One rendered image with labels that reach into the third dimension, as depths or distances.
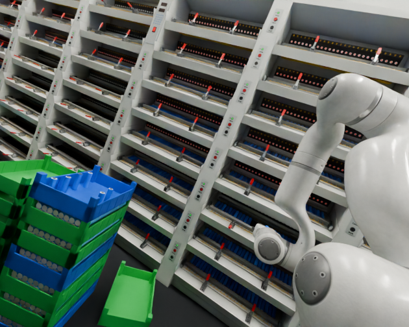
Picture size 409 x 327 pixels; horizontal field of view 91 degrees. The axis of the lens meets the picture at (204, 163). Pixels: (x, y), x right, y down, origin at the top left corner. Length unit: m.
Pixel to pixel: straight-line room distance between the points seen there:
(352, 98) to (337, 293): 0.37
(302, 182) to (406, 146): 0.25
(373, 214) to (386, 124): 0.22
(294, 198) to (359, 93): 0.30
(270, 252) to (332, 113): 0.39
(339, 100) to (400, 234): 0.27
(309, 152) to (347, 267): 0.40
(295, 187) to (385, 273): 0.36
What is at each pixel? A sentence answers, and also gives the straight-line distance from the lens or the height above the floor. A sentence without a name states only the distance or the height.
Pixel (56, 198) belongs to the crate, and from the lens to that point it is 0.75.
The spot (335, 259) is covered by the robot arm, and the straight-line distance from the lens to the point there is 0.32.
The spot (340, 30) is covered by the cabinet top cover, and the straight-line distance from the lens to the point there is 1.44.
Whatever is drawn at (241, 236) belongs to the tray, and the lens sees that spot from 1.11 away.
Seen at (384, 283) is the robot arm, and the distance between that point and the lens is 0.32.
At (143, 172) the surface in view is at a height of 0.51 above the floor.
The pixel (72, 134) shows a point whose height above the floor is 0.51.
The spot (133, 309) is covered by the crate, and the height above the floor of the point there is 0.00.
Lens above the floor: 0.83
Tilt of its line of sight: 5 degrees down
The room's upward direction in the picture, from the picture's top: 23 degrees clockwise
